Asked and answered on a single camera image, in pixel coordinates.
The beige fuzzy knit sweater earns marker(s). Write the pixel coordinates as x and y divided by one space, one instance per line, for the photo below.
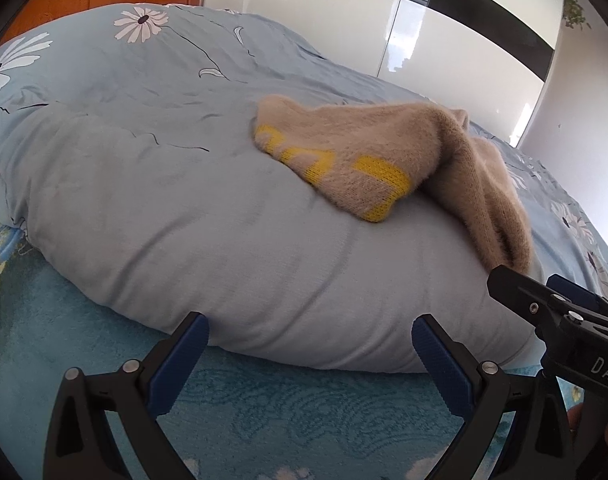
359 160

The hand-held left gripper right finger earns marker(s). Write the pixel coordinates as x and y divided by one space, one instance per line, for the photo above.
444 365

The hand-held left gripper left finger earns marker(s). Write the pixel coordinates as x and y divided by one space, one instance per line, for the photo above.
176 365

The green plant wall decal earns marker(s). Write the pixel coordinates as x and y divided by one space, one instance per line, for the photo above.
575 10

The white glossy wardrobe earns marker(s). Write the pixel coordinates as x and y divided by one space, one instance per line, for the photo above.
334 15

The teal patterned bed sheet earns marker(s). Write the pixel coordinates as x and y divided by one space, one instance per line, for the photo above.
284 410

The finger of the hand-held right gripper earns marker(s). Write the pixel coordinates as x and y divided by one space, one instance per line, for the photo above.
584 300
516 292

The light blue floral duvet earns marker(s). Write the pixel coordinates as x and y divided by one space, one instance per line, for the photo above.
184 210

